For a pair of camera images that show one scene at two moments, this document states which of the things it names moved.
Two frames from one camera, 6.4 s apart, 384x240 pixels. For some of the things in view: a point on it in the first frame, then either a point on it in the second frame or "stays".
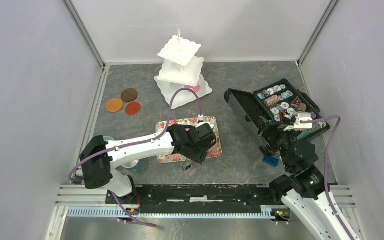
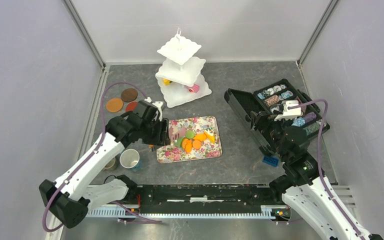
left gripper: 200,157 → 162,138
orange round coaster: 114,105 stays
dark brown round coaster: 129,94 stays
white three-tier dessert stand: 181,69 stays
